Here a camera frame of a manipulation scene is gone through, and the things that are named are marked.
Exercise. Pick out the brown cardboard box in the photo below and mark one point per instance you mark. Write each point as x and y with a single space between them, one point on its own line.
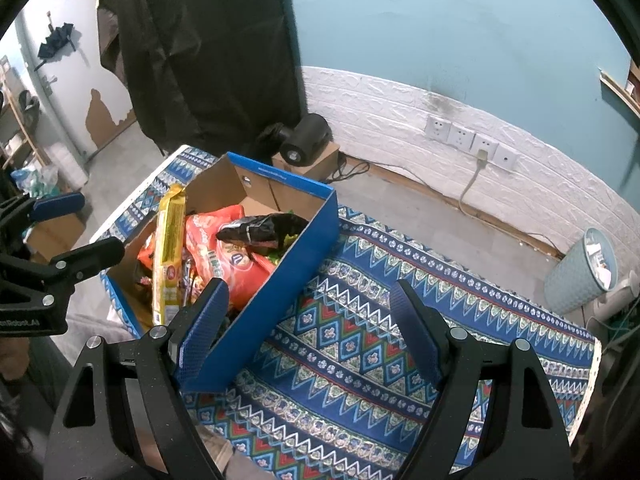
55 235

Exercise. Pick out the long yellow biscuit packet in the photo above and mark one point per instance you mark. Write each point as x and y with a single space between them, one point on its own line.
170 240

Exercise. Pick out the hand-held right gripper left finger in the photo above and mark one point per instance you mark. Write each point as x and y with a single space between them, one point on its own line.
200 330

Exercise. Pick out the white wall socket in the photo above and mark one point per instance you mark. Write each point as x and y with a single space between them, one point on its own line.
506 160
492 145
437 127
460 136

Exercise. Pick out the dark folded umbrella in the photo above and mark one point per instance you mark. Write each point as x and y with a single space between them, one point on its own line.
57 42

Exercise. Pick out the black snack packet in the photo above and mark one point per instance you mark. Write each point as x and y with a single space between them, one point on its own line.
260 230

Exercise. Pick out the white paper roll pack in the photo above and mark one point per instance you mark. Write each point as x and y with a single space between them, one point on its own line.
70 165

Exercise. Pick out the black hanging cloth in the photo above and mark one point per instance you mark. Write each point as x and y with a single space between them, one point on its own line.
210 50

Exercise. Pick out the pale blue trash bin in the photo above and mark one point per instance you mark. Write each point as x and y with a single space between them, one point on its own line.
575 275

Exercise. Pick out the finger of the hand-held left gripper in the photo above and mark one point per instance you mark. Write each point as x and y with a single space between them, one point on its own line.
55 206
90 257

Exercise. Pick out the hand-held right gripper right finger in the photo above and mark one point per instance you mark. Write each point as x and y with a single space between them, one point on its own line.
412 330

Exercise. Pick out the green snack packet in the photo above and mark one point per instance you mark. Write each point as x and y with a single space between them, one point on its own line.
277 259

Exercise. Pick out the black cylindrical device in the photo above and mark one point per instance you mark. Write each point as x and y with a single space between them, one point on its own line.
305 140

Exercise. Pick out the multicoloured snack packet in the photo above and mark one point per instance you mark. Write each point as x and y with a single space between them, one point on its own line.
190 280

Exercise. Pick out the blue patterned tablecloth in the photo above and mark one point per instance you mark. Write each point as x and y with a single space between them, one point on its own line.
375 310

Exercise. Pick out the wooden shelf rack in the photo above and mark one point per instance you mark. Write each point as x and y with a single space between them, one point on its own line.
20 120

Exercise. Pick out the wooden window sill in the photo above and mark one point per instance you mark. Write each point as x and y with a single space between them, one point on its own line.
620 92

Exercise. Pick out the white plastic appliance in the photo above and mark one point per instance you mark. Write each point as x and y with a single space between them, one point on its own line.
620 300

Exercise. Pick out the brown cardboard carton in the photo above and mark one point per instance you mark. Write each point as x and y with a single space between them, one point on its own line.
325 160

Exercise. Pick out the red chip bag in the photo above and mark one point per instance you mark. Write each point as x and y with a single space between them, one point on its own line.
235 270

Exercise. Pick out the clear plastic bag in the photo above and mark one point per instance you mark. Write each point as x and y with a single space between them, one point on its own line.
35 180

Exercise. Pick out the blue cardboard box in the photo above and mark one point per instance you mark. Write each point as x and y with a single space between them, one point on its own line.
300 240

